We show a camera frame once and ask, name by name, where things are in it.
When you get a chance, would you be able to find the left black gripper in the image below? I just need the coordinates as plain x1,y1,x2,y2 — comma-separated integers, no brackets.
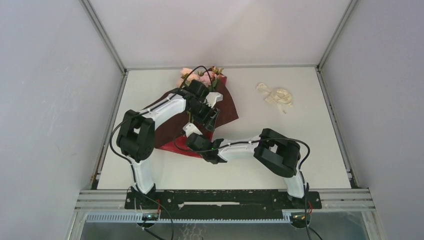
187,100,220,133

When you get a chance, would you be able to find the pink flower stem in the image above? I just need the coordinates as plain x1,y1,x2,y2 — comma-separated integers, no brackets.
197,66,227,92
180,67,199,83

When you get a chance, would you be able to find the red wrapping paper sheet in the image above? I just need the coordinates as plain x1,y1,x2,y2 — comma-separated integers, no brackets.
154,75,239,158

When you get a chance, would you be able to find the cream ribbon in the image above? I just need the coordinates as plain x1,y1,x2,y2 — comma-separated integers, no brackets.
256,82,294,114

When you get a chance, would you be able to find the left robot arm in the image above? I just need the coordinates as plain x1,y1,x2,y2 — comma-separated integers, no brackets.
116,80,224,209

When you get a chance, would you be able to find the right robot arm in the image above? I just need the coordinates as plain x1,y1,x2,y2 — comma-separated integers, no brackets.
185,128,309,208

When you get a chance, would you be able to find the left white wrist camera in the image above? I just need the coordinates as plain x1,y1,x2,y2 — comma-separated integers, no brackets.
205,92,223,108

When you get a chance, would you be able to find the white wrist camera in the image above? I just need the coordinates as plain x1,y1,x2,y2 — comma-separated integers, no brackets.
183,122,203,138
205,92,223,108

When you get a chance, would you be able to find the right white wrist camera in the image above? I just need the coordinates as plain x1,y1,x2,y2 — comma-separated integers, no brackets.
183,122,203,138

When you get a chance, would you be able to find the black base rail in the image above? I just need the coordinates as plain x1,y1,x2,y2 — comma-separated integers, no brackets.
124,188,323,219

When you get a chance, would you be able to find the white cable duct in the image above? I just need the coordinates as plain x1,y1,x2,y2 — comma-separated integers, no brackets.
85,212,292,224

